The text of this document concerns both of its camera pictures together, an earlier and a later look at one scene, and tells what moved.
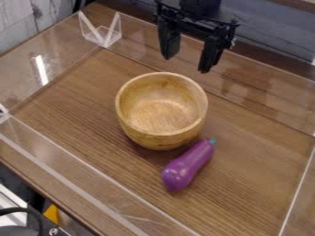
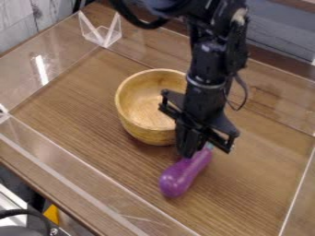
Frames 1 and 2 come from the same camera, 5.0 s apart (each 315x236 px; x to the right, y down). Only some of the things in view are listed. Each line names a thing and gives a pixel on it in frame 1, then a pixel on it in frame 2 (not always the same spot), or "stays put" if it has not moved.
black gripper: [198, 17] -> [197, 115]
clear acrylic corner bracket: [102, 35] stays put
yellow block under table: [53, 214] stays put
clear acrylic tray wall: [73, 190] stays put
